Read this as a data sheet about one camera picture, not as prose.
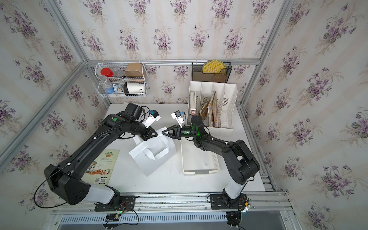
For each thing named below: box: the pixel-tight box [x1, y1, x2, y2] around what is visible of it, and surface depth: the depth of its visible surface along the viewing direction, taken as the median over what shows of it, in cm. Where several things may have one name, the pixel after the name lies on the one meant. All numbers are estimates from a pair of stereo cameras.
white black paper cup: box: [123, 81, 146, 94], surface depth 95 cm
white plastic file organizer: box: [186, 81, 238, 136], surface depth 100 cm
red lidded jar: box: [100, 67, 114, 78], surface depth 93 cm
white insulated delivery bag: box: [128, 127, 177, 177], surface depth 72 cm
